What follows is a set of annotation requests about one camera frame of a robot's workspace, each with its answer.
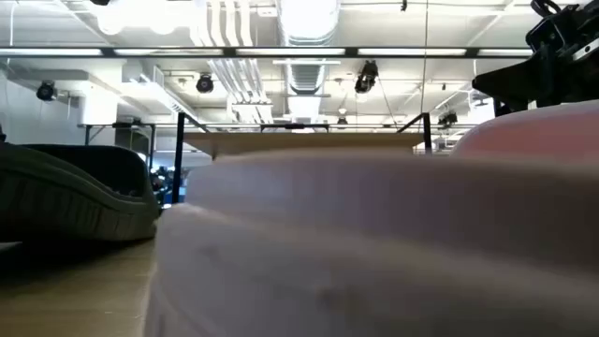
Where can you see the black foam slide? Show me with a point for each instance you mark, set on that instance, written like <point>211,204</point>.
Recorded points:
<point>70,206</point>

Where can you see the black ceiling spotlight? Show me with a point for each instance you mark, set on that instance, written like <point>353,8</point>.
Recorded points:
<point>46,91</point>
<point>366,77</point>
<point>204,83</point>
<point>448,118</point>

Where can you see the black overhead light bar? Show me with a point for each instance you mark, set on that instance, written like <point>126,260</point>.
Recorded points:
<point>229,52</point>

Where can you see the black frame wooden shelf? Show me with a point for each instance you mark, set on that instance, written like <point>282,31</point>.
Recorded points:
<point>304,140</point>

